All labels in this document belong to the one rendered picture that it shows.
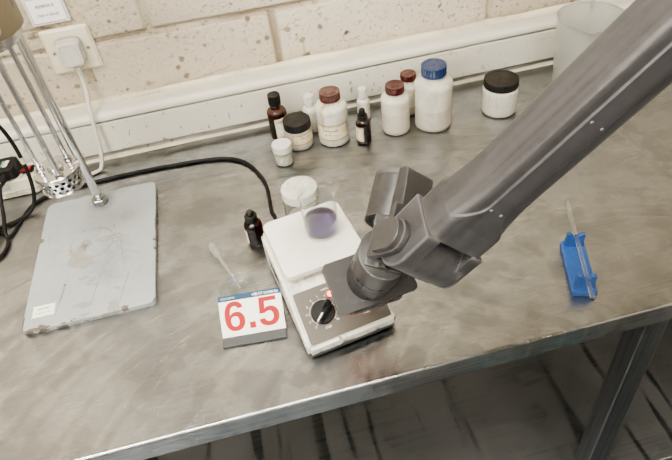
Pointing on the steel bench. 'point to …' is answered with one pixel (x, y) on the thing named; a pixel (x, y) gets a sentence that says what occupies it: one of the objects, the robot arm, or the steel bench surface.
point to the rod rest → (577, 266)
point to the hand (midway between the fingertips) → (360, 292)
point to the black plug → (9, 168)
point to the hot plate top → (309, 261)
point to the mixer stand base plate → (95, 260)
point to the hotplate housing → (300, 317)
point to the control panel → (334, 316)
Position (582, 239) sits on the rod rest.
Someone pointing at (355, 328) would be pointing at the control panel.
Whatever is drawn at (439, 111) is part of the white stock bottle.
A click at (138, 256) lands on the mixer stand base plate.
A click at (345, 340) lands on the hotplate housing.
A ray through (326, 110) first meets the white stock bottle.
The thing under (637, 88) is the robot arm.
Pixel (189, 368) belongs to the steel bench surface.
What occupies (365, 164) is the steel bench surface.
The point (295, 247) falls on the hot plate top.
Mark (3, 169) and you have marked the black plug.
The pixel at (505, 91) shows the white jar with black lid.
